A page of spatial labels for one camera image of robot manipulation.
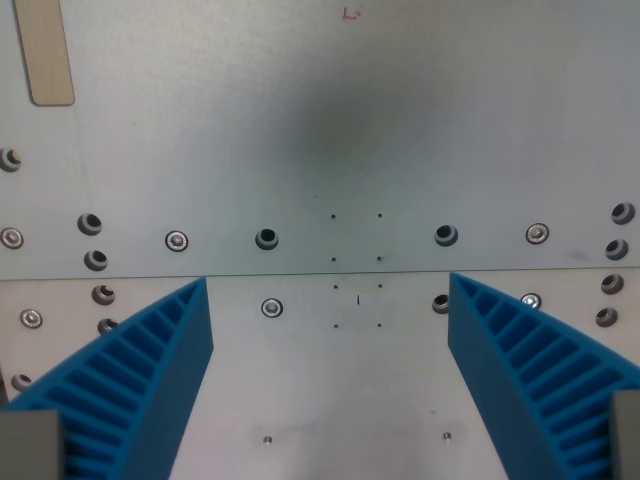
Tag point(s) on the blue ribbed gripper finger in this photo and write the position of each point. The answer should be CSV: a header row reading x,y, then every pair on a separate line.
x,y
505,370
165,380

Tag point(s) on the silver hex socket screw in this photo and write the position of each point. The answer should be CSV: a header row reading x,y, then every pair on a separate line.
x,y
537,233
12,238
531,300
31,318
176,241
272,307

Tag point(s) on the beige rounded wooden strip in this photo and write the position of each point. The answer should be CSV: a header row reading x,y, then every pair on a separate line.
x,y
45,55

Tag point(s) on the grey aluminium base plate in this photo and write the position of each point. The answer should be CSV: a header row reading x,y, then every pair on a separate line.
x,y
320,125
325,380

